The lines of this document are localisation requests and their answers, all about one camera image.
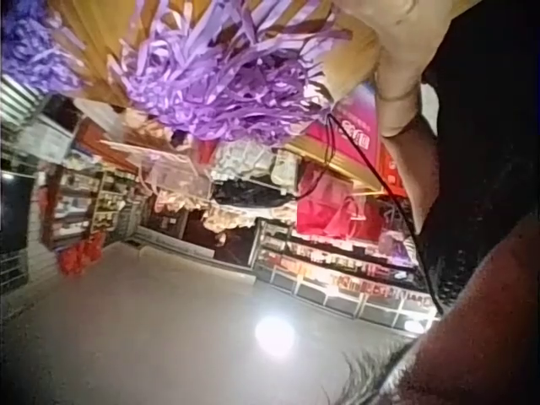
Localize person's left hand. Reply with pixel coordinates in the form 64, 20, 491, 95
337, 0, 465, 103

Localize red and pink signboard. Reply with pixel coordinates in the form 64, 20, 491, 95
302, 82, 408, 199

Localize hanging red bags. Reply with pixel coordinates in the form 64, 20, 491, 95
294, 162, 386, 242

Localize heap of purple paper shreds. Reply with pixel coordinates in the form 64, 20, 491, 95
0, 0, 88, 99
105, 0, 352, 147

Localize rack of hanging plastic bags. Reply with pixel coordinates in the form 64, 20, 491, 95
141, 137, 305, 234

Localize glass display counter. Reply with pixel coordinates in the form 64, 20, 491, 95
251, 218, 440, 335

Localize goods shelf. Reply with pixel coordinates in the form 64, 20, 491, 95
40, 162, 143, 251

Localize red bags heap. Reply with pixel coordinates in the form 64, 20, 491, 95
56, 230, 107, 278

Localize thin black cable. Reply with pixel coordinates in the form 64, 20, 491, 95
323, 112, 445, 317

